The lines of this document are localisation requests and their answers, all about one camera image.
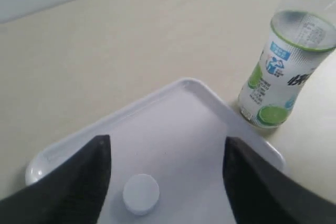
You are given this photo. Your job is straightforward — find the white bottle cap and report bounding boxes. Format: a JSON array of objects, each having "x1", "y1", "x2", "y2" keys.
[{"x1": 122, "y1": 174, "x2": 160, "y2": 216}]

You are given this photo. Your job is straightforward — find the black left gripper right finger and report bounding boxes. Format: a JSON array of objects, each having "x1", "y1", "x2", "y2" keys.
[{"x1": 223, "y1": 136, "x2": 335, "y2": 223}]

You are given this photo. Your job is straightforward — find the clear plastic drink bottle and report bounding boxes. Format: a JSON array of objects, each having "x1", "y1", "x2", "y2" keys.
[{"x1": 238, "y1": 0, "x2": 335, "y2": 129}]

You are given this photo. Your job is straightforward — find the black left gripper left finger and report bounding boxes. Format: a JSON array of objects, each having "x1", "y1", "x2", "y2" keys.
[{"x1": 1, "y1": 135, "x2": 111, "y2": 223}]

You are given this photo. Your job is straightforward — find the white plastic tray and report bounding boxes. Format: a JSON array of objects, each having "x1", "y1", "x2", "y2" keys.
[{"x1": 25, "y1": 79, "x2": 286, "y2": 223}]

